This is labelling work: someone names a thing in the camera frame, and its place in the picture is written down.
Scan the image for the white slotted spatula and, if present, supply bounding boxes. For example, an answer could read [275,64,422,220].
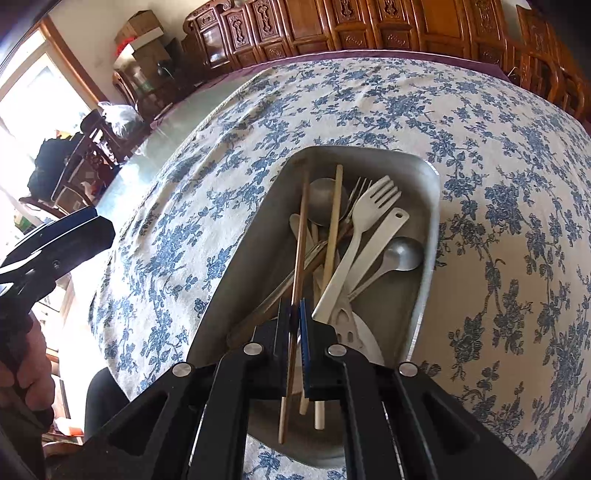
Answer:
[329,207,410,354]

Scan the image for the small metal spoon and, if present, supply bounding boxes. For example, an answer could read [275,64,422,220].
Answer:
[349,236,424,301]

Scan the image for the cream bamboo chopstick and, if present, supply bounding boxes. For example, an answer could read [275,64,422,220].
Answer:
[298,163,345,416]

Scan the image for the cream plastic fork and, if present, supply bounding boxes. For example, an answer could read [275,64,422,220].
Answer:
[311,175,401,323]

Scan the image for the metal fork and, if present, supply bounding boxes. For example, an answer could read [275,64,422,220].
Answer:
[246,177,373,325]

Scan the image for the large cream plastic spoon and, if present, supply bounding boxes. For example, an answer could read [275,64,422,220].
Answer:
[329,310,385,366]

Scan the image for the person's left hand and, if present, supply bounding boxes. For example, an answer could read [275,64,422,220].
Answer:
[1,312,55,411]

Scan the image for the wooden side chair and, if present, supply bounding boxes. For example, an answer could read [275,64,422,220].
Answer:
[19,105,149,218]

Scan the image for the blue floral tablecloth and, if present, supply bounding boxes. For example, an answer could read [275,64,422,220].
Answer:
[89,58,590,479]

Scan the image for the grey metal tray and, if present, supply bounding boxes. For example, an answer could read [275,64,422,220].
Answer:
[186,145,442,469]

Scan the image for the cardboard boxes stack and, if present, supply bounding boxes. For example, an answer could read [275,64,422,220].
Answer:
[113,10,171,71]

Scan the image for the carved wooden armchair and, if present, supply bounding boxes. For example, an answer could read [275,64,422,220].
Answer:
[506,6,590,123]

